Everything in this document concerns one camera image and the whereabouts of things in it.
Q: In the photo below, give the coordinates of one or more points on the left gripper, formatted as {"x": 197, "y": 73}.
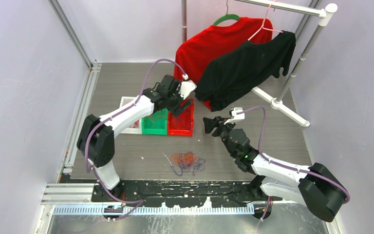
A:
{"x": 177, "y": 109}

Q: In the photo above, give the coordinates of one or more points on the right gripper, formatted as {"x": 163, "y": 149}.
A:
{"x": 217, "y": 121}

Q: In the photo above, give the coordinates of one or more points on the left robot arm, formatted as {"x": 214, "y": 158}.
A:
{"x": 97, "y": 135}

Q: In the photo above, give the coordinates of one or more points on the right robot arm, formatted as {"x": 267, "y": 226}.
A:
{"x": 314, "y": 187}

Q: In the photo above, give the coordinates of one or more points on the red plastic bin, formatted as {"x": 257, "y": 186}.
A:
{"x": 182, "y": 125}

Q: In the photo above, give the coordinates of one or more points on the green plastic bin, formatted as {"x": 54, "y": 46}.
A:
{"x": 155, "y": 124}

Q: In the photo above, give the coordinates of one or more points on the white plastic bin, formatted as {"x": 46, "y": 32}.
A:
{"x": 135, "y": 127}

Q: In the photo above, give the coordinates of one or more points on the black t-shirt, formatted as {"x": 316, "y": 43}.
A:
{"x": 229, "y": 77}

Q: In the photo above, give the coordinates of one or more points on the red t-shirt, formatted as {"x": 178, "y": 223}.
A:
{"x": 196, "y": 53}

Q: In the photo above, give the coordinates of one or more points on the green clothes hanger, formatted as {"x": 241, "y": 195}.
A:
{"x": 227, "y": 16}

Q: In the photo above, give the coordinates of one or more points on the pink clothes hanger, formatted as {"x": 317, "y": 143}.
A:
{"x": 262, "y": 27}

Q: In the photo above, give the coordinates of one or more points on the white clothes rack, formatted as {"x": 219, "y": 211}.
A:
{"x": 273, "y": 89}

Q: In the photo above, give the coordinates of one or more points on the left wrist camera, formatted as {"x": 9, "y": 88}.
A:
{"x": 186, "y": 88}

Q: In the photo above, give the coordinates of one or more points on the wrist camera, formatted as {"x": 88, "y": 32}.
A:
{"x": 186, "y": 88}
{"x": 236, "y": 115}

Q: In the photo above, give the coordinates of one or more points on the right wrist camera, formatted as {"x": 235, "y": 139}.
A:
{"x": 236, "y": 115}

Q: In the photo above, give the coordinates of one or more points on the white cable duct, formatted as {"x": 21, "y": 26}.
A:
{"x": 117, "y": 210}

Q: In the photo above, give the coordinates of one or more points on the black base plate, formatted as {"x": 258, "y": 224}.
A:
{"x": 188, "y": 194}

